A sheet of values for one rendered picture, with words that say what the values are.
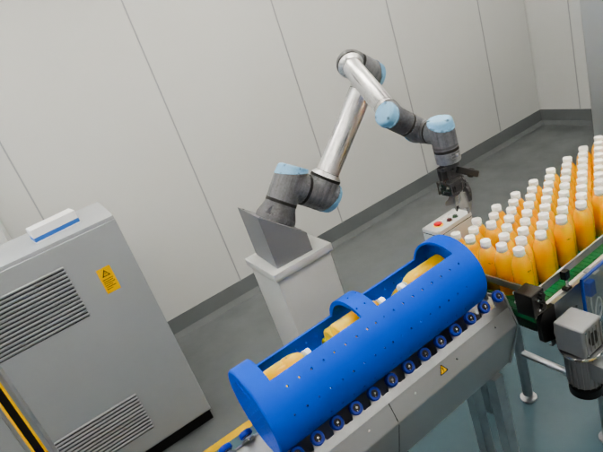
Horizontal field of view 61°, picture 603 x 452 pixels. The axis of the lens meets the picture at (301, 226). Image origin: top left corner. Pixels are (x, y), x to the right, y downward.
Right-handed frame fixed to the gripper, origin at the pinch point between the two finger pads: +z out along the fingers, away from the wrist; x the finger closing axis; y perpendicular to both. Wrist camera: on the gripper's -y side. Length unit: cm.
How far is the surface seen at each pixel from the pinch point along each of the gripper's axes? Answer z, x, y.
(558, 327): 38, 36, 5
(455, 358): 35, 22, 39
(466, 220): 15.3, -14.9, -14.6
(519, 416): 123, -7, -13
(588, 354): 47, 45, 3
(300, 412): 12, 23, 97
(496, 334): 37.4, 22.6, 19.7
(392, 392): 30, 20, 66
